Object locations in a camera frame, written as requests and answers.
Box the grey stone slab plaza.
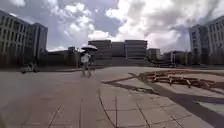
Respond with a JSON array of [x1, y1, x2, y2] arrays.
[[0, 65, 224, 128]]

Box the person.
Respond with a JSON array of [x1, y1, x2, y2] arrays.
[[79, 44, 99, 78]]

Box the low building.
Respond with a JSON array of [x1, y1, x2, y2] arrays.
[[42, 46, 82, 68]]

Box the grey stepped building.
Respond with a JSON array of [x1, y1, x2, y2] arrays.
[[87, 39, 149, 67]]

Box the parked vehicle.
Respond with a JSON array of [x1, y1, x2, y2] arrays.
[[19, 62, 39, 74]]

